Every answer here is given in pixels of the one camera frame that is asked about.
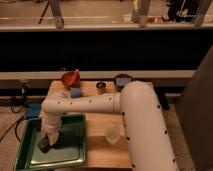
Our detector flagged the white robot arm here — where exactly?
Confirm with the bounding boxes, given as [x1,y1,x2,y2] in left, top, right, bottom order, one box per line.
[42,81,179,171]

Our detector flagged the orange plastic funnel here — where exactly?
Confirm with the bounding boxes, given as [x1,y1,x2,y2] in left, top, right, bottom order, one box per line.
[61,69,80,88]

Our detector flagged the black cables on floor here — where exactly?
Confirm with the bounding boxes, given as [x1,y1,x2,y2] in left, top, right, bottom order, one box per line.
[0,83,31,143]

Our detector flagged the dark bowl with blue cloth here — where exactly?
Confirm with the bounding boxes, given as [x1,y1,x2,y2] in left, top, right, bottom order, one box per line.
[114,74,133,89]

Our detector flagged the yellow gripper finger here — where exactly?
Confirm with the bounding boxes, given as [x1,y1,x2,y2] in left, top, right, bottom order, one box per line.
[48,132,60,146]

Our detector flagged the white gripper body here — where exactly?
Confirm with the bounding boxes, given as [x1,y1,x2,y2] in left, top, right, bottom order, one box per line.
[42,114,62,134]

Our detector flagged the dark eraser block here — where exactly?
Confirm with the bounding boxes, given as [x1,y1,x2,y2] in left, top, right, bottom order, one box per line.
[38,138,51,153]

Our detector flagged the green plastic tray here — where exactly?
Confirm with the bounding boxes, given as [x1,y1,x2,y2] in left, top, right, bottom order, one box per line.
[13,114,87,171]

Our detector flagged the blue box on floor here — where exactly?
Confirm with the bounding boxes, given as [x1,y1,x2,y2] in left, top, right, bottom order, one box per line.
[25,103,41,119]

